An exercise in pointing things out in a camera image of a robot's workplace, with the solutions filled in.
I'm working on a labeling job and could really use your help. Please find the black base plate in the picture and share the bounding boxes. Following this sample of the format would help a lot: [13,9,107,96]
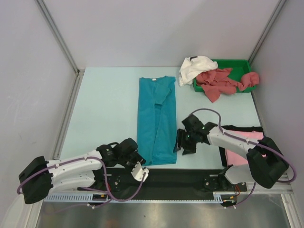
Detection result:
[89,168,247,201]

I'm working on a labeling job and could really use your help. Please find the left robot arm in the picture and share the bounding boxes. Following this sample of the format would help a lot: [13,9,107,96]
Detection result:
[17,138,149,204]

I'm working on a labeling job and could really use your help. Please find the aluminium corner post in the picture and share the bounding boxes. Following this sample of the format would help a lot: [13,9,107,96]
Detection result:
[248,0,288,66]
[35,0,80,75]

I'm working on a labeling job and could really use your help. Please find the right aluminium corner post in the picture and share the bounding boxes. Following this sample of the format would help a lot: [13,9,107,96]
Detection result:
[248,0,288,66]

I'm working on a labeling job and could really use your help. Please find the folded pink t shirt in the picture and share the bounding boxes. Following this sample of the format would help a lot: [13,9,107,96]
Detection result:
[224,130,267,166]

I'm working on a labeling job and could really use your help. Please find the black tray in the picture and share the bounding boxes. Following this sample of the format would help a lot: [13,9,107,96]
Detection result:
[219,125,264,167]

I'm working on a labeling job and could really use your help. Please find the slotted cable duct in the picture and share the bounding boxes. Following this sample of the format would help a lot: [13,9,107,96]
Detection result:
[44,191,240,203]

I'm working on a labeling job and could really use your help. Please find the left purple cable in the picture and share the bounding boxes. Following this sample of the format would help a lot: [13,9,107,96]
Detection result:
[16,156,147,210]

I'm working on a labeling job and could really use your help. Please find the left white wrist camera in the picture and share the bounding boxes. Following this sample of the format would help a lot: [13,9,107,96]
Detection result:
[131,161,149,182]

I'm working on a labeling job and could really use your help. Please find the white t shirt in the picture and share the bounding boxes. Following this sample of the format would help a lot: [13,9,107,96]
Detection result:
[179,56,218,87]

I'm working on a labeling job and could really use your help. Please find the teal t shirt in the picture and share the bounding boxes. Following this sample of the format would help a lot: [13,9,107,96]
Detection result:
[137,76,177,166]

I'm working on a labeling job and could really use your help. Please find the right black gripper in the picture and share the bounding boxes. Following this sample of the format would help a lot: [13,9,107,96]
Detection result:
[173,128,198,155]

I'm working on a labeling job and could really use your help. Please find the purple cable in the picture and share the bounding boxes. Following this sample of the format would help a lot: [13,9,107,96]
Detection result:
[191,108,297,209]
[16,156,147,210]

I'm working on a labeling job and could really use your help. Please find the green plastic bin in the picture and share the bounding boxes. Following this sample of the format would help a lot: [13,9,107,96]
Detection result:
[193,59,257,93]

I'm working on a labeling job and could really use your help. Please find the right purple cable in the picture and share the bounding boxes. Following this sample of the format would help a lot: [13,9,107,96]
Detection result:
[191,108,297,209]

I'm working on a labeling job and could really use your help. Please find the left aluminium corner post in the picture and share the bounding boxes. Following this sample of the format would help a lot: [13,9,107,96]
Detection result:
[35,0,80,75]

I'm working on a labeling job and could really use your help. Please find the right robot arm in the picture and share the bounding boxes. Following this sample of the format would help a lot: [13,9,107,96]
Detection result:
[176,114,289,190]

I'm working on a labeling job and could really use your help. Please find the red t shirt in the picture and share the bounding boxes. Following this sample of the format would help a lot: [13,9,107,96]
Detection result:
[196,68,259,103]

